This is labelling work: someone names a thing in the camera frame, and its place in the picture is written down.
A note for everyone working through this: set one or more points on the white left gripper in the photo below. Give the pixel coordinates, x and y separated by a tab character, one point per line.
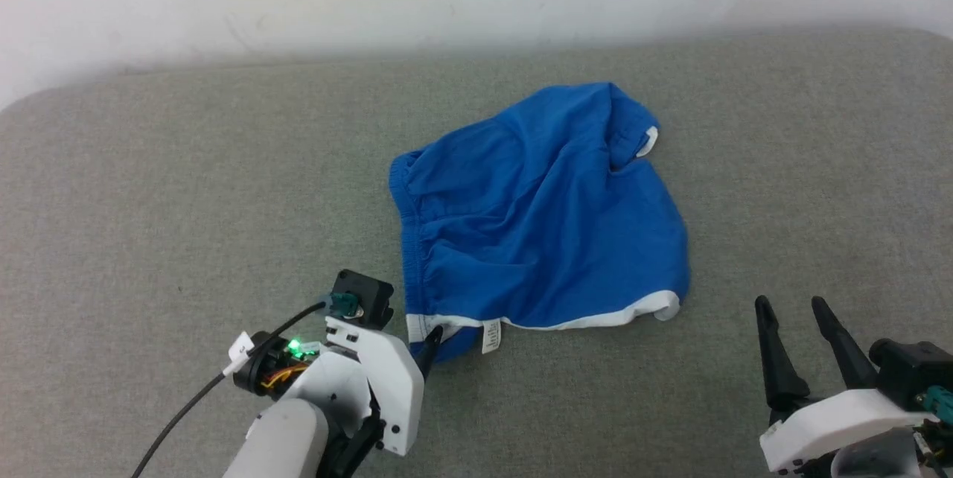
391	381

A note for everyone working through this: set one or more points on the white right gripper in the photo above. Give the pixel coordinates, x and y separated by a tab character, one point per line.
834	426

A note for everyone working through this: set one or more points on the blue shorts with white trim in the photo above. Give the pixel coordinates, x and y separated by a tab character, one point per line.
536	225

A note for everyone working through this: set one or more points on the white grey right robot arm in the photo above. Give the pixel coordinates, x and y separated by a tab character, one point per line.
871	463

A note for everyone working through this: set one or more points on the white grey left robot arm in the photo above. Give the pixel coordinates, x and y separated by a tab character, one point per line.
283	441

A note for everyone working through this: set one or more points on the grey fabric sofa seat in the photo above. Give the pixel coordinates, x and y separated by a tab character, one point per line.
186	165

